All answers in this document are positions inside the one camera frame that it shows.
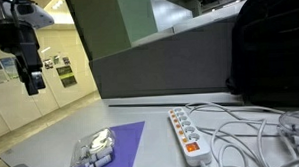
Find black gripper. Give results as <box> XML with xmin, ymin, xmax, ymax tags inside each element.
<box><xmin>0</xmin><ymin>17</ymin><xmax>47</xmax><ymax>98</ymax></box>

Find clear plastic bag white parts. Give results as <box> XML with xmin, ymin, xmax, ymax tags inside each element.
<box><xmin>68</xmin><ymin>127</ymin><xmax>117</xmax><ymax>167</ymax></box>

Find green pillar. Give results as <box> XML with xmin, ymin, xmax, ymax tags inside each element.
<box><xmin>64</xmin><ymin>0</ymin><xmax>160</xmax><ymax>62</ymax></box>

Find grey desk partition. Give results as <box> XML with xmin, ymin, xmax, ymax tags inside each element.
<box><xmin>86</xmin><ymin>20</ymin><xmax>240</xmax><ymax>101</ymax></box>

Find white power strip orange switches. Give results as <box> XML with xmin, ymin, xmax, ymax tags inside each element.
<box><xmin>166</xmin><ymin>105</ymin><xmax>213</xmax><ymax>167</ymax></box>

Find black backpack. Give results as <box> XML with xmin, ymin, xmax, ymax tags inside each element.
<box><xmin>223</xmin><ymin>0</ymin><xmax>299</xmax><ymax>111</ymax></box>

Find clear bag with white adapter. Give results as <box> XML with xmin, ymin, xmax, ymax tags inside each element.
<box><xmin>276</xmin><ymin>109</ymin><xmax>299</xmax><ymax>158</ymax></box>

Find small wall photo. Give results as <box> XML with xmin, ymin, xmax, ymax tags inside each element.
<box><xmin>52</xmin><ymin>55</ymin><xmax>62</xmax><ymax>66</ymax></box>
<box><xmin>42</xmin><ymin>58</ymin><xmax>55</xmax><ymax>71</ymax></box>
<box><xmin>62</xmin><ymin>56</ymin><xmax>72</xmax><ymax>67</ymax></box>

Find black wall poster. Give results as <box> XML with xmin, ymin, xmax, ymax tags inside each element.
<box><xmin>55</xmin><ymin>64</ymin><xmax>79</xmax><ymax>89</ymax></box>

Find thin white cable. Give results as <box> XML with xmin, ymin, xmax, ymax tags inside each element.
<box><xmin>184</xmin><ymin>99</ymin><xmax>287</xmax><ymax>140</ymax></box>

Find thick white power cable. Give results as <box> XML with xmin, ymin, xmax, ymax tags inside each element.
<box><xmin>198</xmin><ymin>117</ymin><xmax>299</xmax><ymax>167</ymax></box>

